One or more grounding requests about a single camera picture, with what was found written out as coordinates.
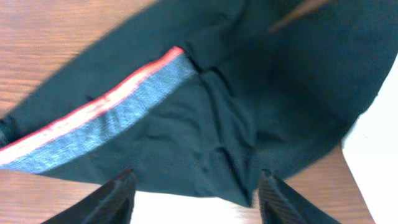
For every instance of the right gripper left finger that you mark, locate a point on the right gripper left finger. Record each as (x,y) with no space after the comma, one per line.
(112,203)

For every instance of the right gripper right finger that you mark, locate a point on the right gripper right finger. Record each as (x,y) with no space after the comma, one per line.
(281,204)

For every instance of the black leggings with red waistband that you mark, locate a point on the black leggings with red waistband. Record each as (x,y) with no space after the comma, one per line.
(198,97)

